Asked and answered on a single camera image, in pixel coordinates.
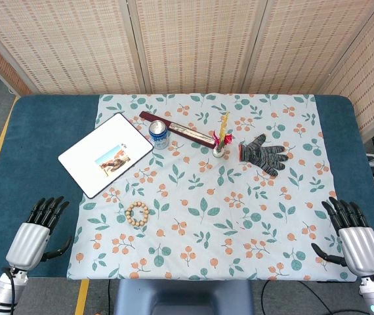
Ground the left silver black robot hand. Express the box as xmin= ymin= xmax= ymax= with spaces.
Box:
xmin=5 ymin=196 xmax=73 ymax=272

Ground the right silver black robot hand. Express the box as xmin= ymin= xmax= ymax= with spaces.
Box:
xmin=310 ymin=196 xmax=374 ymax=276

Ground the wooden bead bracelet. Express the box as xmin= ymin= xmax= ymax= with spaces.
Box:
xmin=125 ymin=201 xmax=150 ymax=226

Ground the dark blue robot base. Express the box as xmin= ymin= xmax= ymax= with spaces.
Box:
xmin=114 ymin=278 xmax=254 ymax=315

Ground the blue felt covered table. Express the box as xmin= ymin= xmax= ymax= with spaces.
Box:
xmin=0 ymin=94 xmax=374 ymax=280

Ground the white tablet with photo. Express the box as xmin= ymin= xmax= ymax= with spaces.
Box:
xmin=57 ymin=112 xmax=154 ymax=200

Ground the grey knit work glove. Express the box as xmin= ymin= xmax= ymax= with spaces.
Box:
xmin=238 ymin=133 xmax=289 ymax=177

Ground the floral print tablecloth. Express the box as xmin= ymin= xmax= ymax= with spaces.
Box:
xmin=66 ymin=93 xmax=358 ymax=282

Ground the blue white drink can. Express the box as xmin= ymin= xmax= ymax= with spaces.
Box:
xmin=148 ymin=119 xmax=169 ymax=150

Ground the small vase with flowers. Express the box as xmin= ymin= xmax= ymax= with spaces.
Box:
xmin=211 ymin=111 xmax=236 ymax=158

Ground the dark red folded fan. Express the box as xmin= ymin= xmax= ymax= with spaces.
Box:
xmin=138 ymin=110 xmax=217 ymax=148

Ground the black floor cable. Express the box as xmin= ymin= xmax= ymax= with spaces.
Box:
xmin=260 ymin=280 xmax=335 ymax=315

